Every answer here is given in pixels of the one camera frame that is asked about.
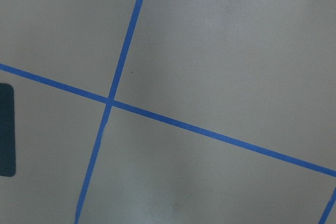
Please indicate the black mouse pad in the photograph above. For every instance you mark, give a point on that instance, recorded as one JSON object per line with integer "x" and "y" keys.
{"x": 8, "y": 150}

